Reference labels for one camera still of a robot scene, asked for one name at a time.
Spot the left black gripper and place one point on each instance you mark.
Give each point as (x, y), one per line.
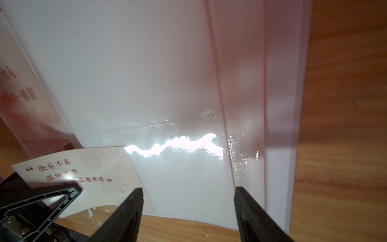
(29, 214)

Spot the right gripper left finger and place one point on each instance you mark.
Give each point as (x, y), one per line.
(124, 224)

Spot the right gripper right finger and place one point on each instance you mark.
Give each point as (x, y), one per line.
(254, 224)

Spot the cream card small text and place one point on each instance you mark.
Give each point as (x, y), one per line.
(106, 175)

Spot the white card red text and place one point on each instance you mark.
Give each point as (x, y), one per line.
(28, 113)

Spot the white photo album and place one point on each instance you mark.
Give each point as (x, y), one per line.
(204, 96)

